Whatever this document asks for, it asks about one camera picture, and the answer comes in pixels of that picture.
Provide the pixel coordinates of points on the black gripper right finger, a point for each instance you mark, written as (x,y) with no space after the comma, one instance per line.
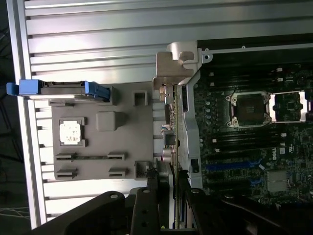
(205,215)

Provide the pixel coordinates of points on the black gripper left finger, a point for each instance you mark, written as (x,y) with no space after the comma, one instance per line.
(144,210)

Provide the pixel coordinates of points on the blue expansion slot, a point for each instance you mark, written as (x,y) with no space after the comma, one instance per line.
(232,167)

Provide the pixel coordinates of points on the grey parts rack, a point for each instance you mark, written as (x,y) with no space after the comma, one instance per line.
(117,147)

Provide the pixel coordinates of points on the green RAM stick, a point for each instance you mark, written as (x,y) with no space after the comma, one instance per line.
(90,156)

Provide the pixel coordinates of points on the silver chipset heatsink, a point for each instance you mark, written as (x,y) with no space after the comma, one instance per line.
(276,181)

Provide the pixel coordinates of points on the black RAM slot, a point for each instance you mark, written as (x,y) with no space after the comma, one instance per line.
(244,80)
(244,137)
(244,73)

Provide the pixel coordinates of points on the black open PC case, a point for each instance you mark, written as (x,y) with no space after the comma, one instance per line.
(193,127)

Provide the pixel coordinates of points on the silver CPU chip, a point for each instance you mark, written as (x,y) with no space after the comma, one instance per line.
(71,132)

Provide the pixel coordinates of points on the green motherboard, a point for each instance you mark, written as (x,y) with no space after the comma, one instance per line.
(293,151)

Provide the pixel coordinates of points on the CPU socket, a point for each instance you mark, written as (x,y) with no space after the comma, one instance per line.
(249,110)

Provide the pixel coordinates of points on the silver socket cover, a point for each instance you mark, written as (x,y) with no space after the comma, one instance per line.
(288,105)

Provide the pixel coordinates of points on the silver hard disk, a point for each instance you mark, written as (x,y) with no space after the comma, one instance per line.
(63,88)

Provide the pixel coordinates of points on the blue disk caddy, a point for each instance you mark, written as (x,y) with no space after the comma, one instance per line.
(29,86)

